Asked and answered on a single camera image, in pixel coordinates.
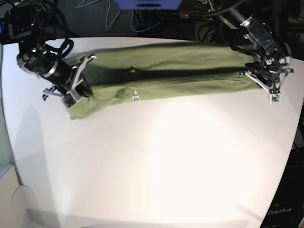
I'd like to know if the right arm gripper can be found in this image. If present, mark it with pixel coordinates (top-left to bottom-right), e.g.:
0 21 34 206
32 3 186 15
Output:
41 54 97 101

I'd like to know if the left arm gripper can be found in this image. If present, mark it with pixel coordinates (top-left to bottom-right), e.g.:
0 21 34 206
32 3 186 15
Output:
244 56 294 100

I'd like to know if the green T-shirt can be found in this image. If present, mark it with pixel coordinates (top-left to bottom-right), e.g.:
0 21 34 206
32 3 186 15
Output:
69 42 258 120

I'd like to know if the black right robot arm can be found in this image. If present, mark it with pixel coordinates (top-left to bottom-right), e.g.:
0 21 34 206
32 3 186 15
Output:
1 0 96 109

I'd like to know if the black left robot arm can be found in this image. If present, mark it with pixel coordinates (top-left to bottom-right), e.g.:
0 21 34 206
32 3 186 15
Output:
77 1 292 109

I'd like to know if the blue box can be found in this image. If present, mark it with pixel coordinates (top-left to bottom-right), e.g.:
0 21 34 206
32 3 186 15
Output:
115 0 182 10

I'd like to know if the black power strip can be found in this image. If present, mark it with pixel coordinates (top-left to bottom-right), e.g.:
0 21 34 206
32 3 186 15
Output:
178 9 231 21

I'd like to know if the black OpenArm base box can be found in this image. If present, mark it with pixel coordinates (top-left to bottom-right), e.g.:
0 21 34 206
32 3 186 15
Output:
261 147 304 228

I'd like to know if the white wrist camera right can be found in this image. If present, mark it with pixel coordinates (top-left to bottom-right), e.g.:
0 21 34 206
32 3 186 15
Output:
61 94 81 110

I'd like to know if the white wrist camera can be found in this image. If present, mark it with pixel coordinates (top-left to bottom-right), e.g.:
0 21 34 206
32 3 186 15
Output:
61 94 81 110
270 93 281 105

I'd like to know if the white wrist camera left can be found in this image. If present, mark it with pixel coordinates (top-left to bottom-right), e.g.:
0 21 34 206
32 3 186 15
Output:
270 93 281 105

